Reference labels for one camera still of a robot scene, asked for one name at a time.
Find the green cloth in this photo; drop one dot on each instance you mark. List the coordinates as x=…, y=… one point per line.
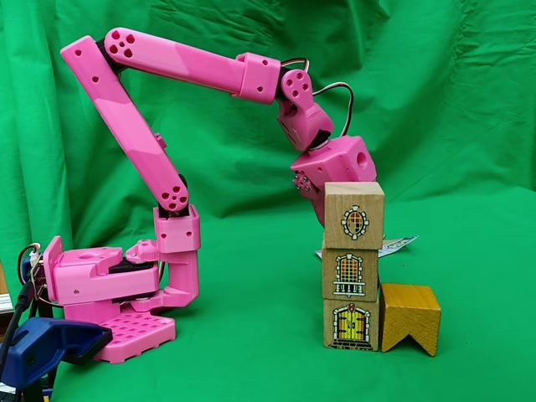
x=439, y=104

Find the yellow notched wooden block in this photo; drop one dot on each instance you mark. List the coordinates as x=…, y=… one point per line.
x=410, y=318

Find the motor controller board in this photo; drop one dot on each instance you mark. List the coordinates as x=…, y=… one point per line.
x=35, y=276

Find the wooden cube balcony window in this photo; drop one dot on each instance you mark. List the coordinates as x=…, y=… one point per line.
x=351, y=272

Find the blue clamp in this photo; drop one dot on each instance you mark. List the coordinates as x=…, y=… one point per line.
x=42, y=339

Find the wooden cube door print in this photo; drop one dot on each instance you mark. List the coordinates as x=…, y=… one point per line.
x=352, y=326

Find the wooden cube oval window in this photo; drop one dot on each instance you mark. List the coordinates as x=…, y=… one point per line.
x=354, y=218

